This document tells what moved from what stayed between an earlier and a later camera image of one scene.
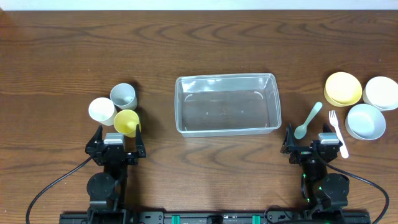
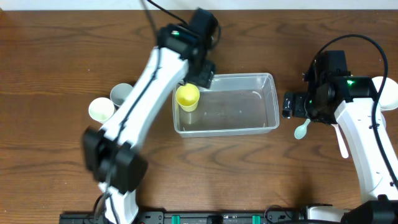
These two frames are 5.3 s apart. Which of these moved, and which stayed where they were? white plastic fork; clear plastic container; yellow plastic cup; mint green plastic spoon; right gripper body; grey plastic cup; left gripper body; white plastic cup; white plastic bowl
Moved: right gripper body; yellow plastic cup; left gripper body
Stayed: clear plastic container; mint green plastic spoon; white plastic cup; white plastic fork; white plastic bowl; grey plastic cup
